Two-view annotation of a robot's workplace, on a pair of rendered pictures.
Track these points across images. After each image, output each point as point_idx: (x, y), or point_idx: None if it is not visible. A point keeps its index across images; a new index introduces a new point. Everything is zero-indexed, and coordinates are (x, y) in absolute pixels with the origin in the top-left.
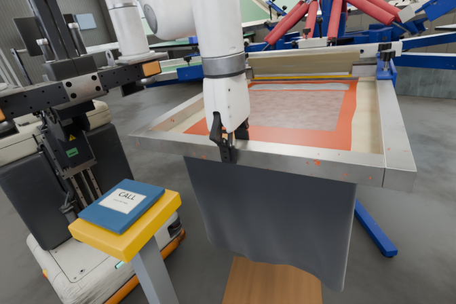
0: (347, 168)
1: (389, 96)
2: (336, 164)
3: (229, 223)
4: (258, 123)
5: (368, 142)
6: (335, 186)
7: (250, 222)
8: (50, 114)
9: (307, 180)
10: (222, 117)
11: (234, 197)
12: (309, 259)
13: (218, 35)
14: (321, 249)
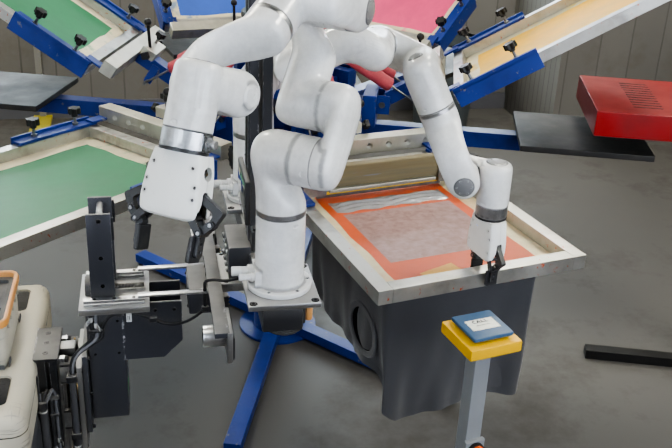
0: (557, 263)
1: (510, 205)
2: (552, 263)
3: (420, 373)
4: (440, 251)
5: (533, 246)
6: (524, 286)
7: (446, 357)
8: (156, 312)
9: (507, 288)
10: (502, 248)
11: (438, 333)
12: (489, 375)
13: (507, 195)
14: (505, 354)
